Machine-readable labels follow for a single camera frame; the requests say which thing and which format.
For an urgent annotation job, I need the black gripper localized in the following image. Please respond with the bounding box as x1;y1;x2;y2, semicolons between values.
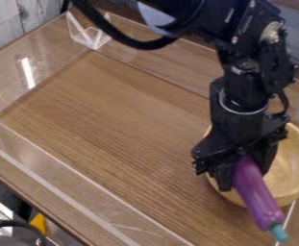
190;77;293;192

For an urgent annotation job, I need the purple toy eggplant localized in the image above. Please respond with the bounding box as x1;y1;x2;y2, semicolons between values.
233;156;289;242

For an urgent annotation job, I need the brown wooden bowl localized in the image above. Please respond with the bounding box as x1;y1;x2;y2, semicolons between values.
205;122;299;209

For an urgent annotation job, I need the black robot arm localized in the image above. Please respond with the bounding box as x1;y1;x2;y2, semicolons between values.
73;0;297;191

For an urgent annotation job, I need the yellow black device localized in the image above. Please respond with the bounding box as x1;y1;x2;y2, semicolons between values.
12;212;61;246

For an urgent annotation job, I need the clear acrylic tray wall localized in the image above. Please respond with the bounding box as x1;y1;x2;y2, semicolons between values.
0;16;299;246

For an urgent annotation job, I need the clear acrylic corner bracket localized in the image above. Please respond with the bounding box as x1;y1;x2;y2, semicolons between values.
66;12;113;51

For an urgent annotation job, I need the black cable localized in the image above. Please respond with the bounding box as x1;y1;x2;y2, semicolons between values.
0;219;47;246

